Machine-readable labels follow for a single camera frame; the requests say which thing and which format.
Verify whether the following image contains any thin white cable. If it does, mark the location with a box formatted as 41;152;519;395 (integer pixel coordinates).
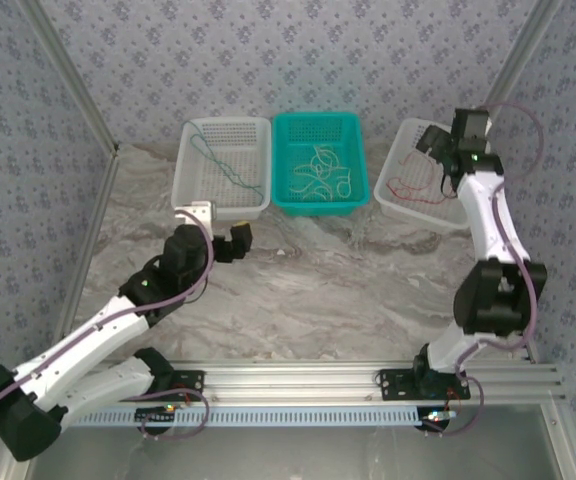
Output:
290;143;357;202

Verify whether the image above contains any grey metal panel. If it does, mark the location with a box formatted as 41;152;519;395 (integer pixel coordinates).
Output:
27;403;562;480

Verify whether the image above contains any white slotted cable duct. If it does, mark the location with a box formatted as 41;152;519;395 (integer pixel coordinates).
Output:
65;405;432;429

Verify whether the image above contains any aluminium frame post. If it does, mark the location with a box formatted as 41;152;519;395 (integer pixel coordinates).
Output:
469;0;569;135
20;0;119;154

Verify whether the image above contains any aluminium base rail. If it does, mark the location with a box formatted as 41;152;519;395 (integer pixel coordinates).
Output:
112;358;568;405

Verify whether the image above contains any teal perforated plastic basket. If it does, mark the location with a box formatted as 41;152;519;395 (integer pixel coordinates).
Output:
272;113;374;220

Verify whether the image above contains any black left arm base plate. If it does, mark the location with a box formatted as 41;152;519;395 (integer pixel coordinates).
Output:
167;368;205;402

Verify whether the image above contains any thin green cable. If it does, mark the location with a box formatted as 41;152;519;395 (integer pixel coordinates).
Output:
190;131;265;200

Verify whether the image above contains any white perforated plastic basket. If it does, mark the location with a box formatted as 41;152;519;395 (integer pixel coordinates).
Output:
373;117;474;231
172;117;274;223

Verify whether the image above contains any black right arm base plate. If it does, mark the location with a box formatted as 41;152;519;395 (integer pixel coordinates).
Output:
378;368;471;401

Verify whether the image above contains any thin red cable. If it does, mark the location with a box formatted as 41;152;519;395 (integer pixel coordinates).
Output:
386;149;450;206

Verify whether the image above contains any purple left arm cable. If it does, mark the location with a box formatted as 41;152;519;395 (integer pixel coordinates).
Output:
0;208;214;442

